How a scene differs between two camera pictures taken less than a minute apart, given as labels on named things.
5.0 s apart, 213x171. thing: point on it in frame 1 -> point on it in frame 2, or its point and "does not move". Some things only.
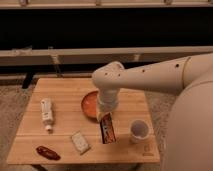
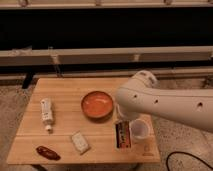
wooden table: (55, 130) does not move
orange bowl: (89, 103) does not move
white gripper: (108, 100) -> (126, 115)
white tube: (47, 114) does not move
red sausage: (47, 153) does not move
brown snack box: (107, 129) -> (123, 134)
